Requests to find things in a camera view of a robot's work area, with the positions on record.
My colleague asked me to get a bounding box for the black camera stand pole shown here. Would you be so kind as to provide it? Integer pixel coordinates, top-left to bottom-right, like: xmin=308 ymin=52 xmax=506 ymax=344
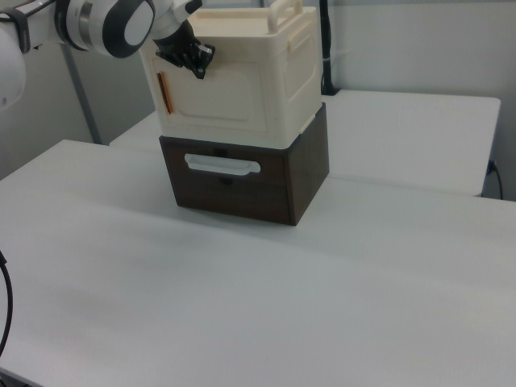
xmin=318 ymin=0 xmax=339 ymax=97

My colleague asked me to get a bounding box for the black cable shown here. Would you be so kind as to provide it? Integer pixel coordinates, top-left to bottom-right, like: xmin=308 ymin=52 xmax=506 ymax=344
xmin=487 ymin=160 xmax=506 ymax=201
xmin=0 ymin=248 xmax=14 ymax=358

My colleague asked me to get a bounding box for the grey metal frame post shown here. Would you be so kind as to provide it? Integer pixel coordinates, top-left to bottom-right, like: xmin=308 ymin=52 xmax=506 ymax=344
xmin=59 ymin=43 xmax=101 ymax=145

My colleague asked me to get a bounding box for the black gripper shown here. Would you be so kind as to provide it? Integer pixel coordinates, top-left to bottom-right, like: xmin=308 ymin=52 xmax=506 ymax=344
xmin=152 ymin=19 xmax=217 ymax=81

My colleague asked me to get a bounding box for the cream plastic cabinet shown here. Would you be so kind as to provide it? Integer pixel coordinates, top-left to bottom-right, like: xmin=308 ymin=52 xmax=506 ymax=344
xmin=140 ymin=0 xmax=324 ymax=148

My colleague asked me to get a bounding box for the white drawer handle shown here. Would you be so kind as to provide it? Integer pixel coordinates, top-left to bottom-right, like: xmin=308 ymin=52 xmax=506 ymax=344
xmin=183 ymin=152 xmax=264 ymax=179

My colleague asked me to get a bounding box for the cream cabinet carry handle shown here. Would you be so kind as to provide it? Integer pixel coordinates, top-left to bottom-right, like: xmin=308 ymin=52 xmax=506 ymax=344
xmin=266 ymin=0 xmax=304 ymax=35

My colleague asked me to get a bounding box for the dark brown drawer box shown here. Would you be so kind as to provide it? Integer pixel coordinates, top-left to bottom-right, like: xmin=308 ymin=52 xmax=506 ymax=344
xmin=158 ymin=102 xmax=332 ymax=227

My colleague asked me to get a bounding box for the cream cabinet door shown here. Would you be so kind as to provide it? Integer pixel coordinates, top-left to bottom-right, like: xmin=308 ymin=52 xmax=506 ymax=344
xmin=149 ymin=55 xmax=265 ymax=132

